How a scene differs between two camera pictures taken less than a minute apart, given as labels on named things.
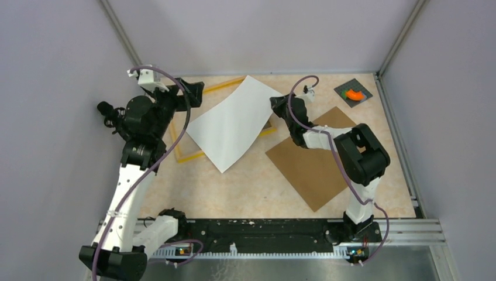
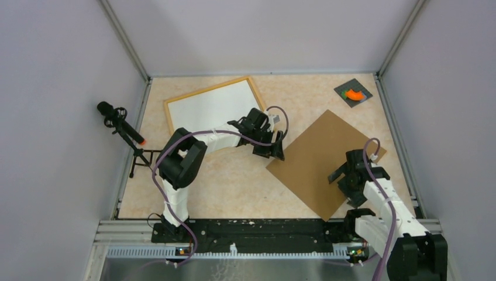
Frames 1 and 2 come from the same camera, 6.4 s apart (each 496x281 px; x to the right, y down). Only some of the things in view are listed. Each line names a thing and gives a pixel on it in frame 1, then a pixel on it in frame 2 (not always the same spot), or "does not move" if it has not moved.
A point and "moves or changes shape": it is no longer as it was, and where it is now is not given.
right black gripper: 276,103 → 355,198
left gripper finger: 195,93 → 265,151
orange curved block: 355,95 does not move
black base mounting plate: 272,232 does not move
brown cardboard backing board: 316,174 moves or changes shape
